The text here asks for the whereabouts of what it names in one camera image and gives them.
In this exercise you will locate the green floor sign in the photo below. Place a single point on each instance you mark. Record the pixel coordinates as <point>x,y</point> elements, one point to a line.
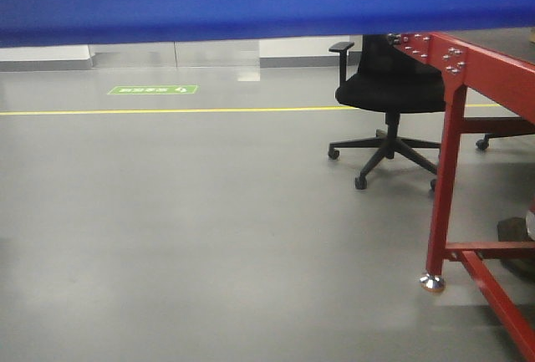
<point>154,89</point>

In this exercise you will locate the black office chair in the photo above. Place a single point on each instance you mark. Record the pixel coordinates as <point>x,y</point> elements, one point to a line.
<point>393,83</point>

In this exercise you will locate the red metal table frame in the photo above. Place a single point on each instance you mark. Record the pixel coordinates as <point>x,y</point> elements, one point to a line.
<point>509,82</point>

